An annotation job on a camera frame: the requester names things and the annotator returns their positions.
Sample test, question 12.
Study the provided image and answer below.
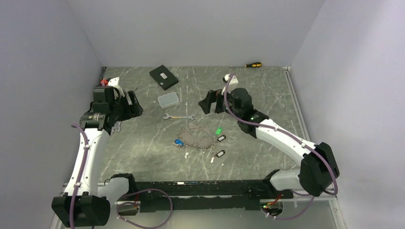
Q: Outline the large silver wrench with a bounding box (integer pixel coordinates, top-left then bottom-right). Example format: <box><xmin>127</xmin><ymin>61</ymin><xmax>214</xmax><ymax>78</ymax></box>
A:
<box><xmin>111</xmin><ymin>121</ymin><xmax>121</xmax><ymax>133</ymax></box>

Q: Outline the blue key tag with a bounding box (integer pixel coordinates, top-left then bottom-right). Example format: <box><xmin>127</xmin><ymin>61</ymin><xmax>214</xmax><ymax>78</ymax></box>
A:
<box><xmin>174</xmin><ymin>139</ymin><xmax>184</xmax><ymax>149</ymax></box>

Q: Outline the small silver wrench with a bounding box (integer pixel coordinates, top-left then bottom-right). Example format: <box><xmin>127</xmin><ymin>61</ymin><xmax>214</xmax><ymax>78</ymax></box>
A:
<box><xmin>163</xmin><ymin>114</ymin><xmax>196</xmax><ymax>120</ymax></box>

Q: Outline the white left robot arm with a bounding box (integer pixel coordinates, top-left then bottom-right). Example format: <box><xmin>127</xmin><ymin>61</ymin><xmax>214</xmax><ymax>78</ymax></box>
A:
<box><xmin>51</xmin><ymin>86</ymin><xmax>143</xmax><ymax>229</ymax></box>

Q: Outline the yellow black screwdriver far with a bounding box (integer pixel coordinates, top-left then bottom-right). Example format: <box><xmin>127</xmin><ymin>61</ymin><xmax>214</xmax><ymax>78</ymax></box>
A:
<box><xmin>230</xmin><ymin>62</ymin><xmax>262</xmax><ymax>68</ymax></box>

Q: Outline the round metal keyring plate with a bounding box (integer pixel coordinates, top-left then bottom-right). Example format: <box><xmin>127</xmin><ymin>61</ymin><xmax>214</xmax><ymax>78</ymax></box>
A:
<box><xmin>178</xmin><ymin>125</ymin><xmax>216</xmax><ymax>149</ymax></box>

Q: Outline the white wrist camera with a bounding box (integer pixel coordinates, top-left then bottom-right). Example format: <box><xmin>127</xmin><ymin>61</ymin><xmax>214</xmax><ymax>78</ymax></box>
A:
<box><xmin>100</xmin><ymin>77</ymin><xmax>120</xmax><ymax>86</ymax></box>
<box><xmin>221</xmin><ymin>73</ymin><xmax>238</xmax><ymax>95</ymax></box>

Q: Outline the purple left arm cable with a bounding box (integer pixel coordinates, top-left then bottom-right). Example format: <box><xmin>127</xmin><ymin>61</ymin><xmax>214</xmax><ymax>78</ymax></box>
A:
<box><xmin>69</xmin><ymin>124</ymin><xmax>90</xmax><ymax>229</ymax></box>

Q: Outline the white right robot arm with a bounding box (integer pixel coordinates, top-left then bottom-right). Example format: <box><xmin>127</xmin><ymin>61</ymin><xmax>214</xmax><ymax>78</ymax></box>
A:
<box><xmin>198</xmin><ymin>88</ymin><xmax>340</xmax><ymax>198</ymax></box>

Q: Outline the aluminium frame rail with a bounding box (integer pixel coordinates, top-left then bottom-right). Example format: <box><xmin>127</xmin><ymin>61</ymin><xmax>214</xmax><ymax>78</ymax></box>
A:
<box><xmin>51</xmin><ymin>73</ymin><xmax>340</xmax><ymax>229</ymax></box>

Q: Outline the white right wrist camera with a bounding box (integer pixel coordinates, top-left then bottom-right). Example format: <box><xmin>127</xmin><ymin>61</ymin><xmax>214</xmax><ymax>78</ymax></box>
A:
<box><xmin>221</xmin><ymin>73</ymin><xmax>238</xmax><ymax>95</ymax></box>

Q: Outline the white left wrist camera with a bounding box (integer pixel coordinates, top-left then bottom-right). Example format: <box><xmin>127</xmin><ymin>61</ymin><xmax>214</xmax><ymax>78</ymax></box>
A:
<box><xmin>100</xmin><ymin>77</ymin><xmax>120</xmax><ymax>86</ymax></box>

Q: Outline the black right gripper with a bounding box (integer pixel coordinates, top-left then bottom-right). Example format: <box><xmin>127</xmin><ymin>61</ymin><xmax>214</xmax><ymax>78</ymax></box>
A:
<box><xmin>198</xmin><ymin>85</ymin><xmax>242</xmax><ymax>120</ymax></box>

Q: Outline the green key tag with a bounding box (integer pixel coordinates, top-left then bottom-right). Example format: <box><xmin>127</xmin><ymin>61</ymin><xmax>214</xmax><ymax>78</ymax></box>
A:
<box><xmin>215</xmin><ymin>127</ymin><xmax>223</xmax><ymax>135</ymax></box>

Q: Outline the clear plastic container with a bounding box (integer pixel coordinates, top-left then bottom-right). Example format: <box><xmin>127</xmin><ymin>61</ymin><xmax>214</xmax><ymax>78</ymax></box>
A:
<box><xmin>158</xmin><ymin>92</ymin><xmax>180</xmax><ymax>109</ymax></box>

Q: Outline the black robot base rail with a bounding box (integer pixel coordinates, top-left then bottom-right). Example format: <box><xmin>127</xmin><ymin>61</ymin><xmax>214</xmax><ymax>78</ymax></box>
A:
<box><xmin>120</xmin><ymin>179</ymin><xmax>293</xmax><ymax>213</ymax></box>

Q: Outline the black box with label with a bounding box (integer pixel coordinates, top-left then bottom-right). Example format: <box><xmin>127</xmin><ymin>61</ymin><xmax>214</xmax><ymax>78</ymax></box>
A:
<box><xmin>149</xmin><ymin>65</ymin><xmax>179</xmax><ymax>91</ymax></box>

